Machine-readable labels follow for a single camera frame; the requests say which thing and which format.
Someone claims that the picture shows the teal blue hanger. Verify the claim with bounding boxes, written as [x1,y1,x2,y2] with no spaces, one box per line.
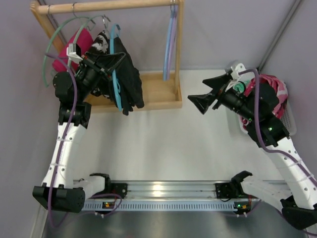
[109,24,122,112]

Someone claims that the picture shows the black trousers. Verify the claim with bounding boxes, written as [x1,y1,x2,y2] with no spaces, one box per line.
[114,37,144,116]

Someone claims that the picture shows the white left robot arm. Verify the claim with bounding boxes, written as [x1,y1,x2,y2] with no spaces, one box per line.
[32,52,126,213]

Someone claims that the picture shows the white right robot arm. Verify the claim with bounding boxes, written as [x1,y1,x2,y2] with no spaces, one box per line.
[188,74,317,230]

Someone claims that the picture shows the grey green hanger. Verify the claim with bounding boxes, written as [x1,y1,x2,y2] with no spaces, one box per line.
[66,20,110,71]

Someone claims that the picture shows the mint green hanger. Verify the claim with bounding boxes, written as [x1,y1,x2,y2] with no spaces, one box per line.
[41,16,96,88]

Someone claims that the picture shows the light blue hanger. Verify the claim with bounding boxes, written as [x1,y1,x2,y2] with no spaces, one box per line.
[163,5,176,81]

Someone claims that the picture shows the lilac hanger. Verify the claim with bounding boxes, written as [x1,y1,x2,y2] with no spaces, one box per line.
[165,5,178,80]

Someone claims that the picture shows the black white patterned garment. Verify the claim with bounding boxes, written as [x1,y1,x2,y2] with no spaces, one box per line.
[86,30,110,99]

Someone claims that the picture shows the green white garment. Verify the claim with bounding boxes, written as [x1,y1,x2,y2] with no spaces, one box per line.
[233,80,250,93]

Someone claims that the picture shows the magenta pink garment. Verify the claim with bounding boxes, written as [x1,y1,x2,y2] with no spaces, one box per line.
[58,28,93,71]

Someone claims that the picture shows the pink camouflage garment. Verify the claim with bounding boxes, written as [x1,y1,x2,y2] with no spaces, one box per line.
[240,74,288,133]

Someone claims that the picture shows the wooden clothes rack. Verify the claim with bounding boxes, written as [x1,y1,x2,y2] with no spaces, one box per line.
[29,0,184,111]

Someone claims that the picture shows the white plastic basket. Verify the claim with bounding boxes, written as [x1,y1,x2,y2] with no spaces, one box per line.
[237,102,297,136]

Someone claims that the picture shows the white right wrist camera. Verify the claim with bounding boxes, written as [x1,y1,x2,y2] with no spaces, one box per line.
[225,60,246,82]

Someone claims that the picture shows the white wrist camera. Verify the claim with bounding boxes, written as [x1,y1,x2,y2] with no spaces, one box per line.
[66,43,83,64]
[225,60,246,82]

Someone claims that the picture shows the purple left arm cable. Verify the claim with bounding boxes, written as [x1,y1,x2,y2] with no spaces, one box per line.
[45,53,123,229]

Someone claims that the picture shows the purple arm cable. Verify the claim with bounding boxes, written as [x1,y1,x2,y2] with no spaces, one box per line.
[239,68,317,238]
[45,53,123,229]

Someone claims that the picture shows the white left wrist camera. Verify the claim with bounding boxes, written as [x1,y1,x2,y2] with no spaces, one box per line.
[66,43,83,64]

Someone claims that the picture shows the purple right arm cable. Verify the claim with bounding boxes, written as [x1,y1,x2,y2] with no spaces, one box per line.
[239,68,317,238]

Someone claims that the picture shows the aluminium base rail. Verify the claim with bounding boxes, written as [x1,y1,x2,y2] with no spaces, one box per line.
[82,180,291,215]

